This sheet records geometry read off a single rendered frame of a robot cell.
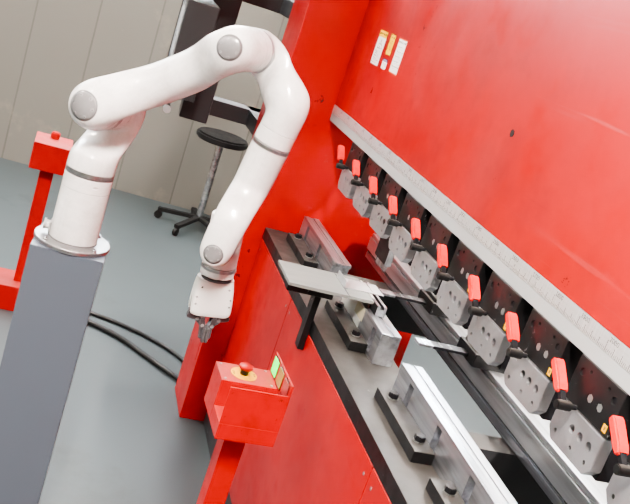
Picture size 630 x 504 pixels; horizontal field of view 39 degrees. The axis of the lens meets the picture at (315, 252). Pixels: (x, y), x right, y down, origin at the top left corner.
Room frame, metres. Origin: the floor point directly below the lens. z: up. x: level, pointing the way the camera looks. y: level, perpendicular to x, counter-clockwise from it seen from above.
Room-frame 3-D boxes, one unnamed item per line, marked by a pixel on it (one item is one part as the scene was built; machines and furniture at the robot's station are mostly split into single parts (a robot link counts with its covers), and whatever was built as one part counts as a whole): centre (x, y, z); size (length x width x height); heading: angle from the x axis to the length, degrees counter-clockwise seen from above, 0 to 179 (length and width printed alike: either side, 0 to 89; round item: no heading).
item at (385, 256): (2.58, -0.20, 1.13); 0.10 x 0.02 x 0.10; 18
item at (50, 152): (3.84, 1.25, 0.42); 0.25 x 0.20 x 0.83; 108
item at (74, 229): (2.14, 0.59, 1.09); 0.19 x 0.19 x 0.18
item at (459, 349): (2.31, -0.46, 1.01); 0.26 x 0.12 x 0.05; 108
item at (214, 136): (5.89, 0.83, 0.34); 0.58 x 0.55 x 0.69; 108
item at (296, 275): (2.53, -0.06, 1.00); 0.26 x 0.18 x 0.01; 108
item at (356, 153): (2.98, -0.06, 1.26); 0.15 x 0.09 x 0.17; 18
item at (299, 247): (3.13, 0.05, 0.89); 0.30 x 0.05 x 0.03; 18
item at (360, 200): (2.79, -0.12, 1.26); 0.15 x 0.09 x 0.17; 18
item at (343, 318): (2.52, -0.16, 0.89); 0.30 x 0.05 x 0.03; 18
